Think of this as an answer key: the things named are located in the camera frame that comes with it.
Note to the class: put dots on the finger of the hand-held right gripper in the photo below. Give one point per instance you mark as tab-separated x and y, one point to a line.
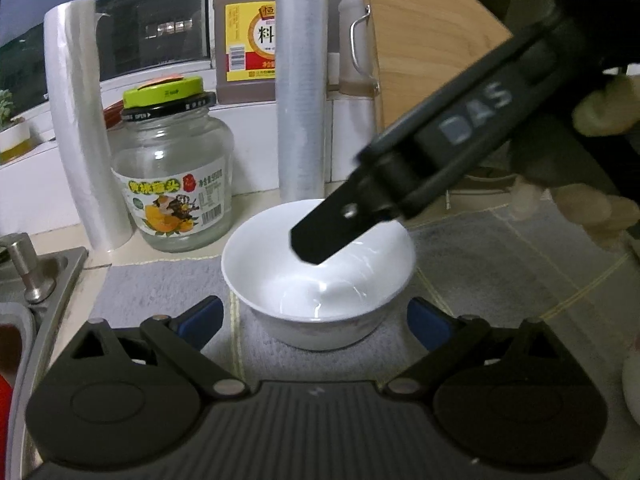
325	230

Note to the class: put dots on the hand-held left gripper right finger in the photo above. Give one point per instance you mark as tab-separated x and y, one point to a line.
430	322

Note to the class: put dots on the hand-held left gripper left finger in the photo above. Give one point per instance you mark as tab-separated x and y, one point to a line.
200	322

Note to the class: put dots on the white floral bowl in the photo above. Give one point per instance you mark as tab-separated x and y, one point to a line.
310	280

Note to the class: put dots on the large white fruit-print plate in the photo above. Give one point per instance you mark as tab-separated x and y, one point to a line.
632	390

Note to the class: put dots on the person's right hand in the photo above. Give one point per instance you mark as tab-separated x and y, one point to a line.
600	215

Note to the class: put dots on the bamboo cutting board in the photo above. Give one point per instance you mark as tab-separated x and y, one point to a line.
420	50

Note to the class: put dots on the grey and blue dish mat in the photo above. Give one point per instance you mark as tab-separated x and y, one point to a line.
525	285

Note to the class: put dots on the glass jar green lid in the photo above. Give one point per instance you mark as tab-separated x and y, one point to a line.
172	180

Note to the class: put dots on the steel sink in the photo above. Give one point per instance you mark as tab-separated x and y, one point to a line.
55	300

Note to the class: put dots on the tall plastic wrap roll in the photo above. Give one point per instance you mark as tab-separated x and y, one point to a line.
300	85

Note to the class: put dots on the brown cooking wine bottle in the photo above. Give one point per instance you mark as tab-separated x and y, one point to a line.
245	25

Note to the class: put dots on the short plastic wrap roll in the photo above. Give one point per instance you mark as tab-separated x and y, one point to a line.
80	125

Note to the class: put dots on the small potted plant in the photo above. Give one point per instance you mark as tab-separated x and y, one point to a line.
12	130

